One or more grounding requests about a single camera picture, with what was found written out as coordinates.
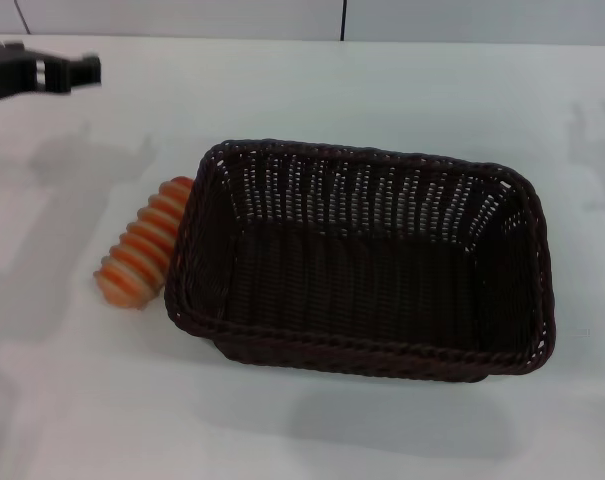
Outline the black wicker basket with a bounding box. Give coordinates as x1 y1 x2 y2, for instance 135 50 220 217
164 138 557 384

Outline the ridged orange bread loaf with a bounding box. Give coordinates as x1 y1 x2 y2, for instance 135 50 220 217
92 175 195 310

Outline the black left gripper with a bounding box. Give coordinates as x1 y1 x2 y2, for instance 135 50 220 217
0 39 104 105

